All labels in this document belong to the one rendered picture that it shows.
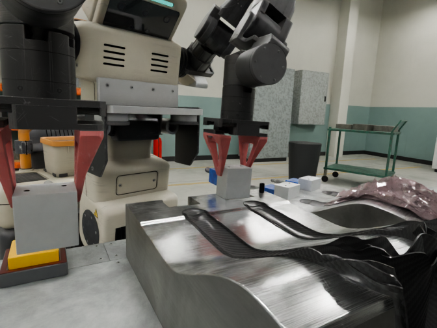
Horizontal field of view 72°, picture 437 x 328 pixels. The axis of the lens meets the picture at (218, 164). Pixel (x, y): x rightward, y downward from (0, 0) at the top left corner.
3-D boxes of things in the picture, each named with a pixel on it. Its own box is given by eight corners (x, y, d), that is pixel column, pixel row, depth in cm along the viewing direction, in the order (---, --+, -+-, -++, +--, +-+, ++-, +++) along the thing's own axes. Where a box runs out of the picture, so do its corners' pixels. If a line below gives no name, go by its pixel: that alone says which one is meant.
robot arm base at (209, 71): (201, 56, 97) (172, 50, 89) (216, 38, 92) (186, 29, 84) (212, 77, 95) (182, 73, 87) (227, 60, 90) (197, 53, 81)
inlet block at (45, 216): (26, 207, 37) (23, 164, 36) (71, 202, 40) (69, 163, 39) (16, 255, 26) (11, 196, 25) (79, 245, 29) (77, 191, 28)
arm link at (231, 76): (249, 56, 54) (220, 51, 52) (268, 49, 48) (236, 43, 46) (246, 95, 56) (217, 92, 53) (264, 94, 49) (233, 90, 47)
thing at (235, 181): (194, 182, 63) (196, 156, 62) (215, 181, 65) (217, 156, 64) (225, 199, 51) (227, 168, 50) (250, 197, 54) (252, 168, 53)
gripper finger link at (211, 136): (253, 179, 52) (258, 124, 51) (216, 180, 49) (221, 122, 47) (233, 171, 58) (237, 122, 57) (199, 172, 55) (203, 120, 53)
